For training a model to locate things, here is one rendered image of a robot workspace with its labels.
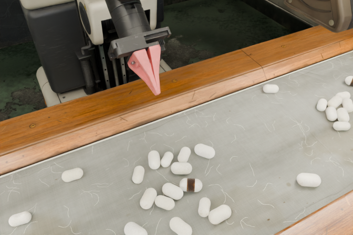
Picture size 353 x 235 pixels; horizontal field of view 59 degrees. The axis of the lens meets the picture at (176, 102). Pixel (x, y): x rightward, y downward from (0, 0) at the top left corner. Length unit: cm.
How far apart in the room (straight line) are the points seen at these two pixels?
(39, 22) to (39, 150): 74
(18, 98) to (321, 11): 183
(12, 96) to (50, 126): 143
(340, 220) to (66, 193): 42
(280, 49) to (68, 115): 53
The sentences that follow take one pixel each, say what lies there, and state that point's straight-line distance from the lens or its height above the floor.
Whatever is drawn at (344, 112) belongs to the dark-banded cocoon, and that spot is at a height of 76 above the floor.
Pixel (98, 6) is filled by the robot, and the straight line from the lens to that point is 98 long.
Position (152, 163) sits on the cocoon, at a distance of 55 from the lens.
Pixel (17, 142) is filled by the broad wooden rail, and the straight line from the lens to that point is 64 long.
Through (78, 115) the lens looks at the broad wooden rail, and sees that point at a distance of 65.
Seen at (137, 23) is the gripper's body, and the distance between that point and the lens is 53.
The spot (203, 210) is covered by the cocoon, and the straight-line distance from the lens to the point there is 50.
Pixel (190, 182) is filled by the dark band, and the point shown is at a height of 76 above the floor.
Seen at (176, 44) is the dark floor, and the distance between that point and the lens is 228.
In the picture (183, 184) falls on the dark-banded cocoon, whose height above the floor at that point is 76.
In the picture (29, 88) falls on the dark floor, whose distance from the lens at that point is 207.
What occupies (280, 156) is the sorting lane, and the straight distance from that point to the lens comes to 61.
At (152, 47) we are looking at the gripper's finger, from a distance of 52.
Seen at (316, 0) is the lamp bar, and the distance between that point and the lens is 36.
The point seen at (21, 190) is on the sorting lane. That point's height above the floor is 74.
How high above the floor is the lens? 120
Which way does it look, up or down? 42 degrees down
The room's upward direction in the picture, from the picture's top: straight up
